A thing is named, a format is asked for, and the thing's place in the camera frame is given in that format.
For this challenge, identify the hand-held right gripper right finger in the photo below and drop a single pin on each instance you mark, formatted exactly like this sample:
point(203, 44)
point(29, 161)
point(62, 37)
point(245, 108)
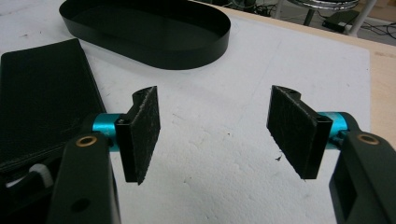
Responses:
point(295, 133)

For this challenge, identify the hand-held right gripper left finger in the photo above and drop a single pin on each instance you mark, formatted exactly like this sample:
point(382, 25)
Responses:
point(140, 137)

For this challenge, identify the black oval tray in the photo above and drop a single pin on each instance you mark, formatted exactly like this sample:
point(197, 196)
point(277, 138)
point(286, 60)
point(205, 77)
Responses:
point(149, 57)

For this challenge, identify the black leather wallet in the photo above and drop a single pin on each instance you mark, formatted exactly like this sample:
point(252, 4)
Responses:
point(43, 102)

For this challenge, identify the white foam mat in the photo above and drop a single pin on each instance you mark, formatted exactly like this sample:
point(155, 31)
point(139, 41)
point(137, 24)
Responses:
point(218, 149)

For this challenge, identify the black power adapter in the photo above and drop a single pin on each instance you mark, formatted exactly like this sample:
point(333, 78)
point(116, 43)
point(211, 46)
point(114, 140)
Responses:
point(341, 19)

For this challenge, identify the black round stool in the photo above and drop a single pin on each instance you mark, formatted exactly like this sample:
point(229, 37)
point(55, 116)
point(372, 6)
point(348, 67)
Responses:
point(323, 3)

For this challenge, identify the white metal desk frame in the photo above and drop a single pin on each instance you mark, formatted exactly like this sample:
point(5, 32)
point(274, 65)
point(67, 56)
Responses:
point(362, 15)

